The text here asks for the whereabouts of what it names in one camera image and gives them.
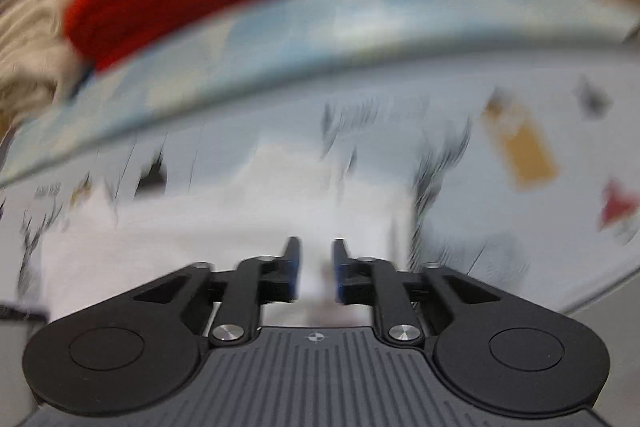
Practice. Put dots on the light blue quilt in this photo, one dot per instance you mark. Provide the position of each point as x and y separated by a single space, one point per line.
400 7

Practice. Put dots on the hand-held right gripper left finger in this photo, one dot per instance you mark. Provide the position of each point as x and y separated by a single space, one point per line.
292 272

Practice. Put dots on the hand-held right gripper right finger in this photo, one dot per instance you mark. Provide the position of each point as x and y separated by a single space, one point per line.
341 277

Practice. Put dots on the grey printed bed sheet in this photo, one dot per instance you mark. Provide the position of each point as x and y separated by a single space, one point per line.
525 232

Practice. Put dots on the white t-shirt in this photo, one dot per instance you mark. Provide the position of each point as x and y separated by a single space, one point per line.
200 232

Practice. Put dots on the cream fleece blanket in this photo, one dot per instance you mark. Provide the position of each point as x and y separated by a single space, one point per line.
30 57

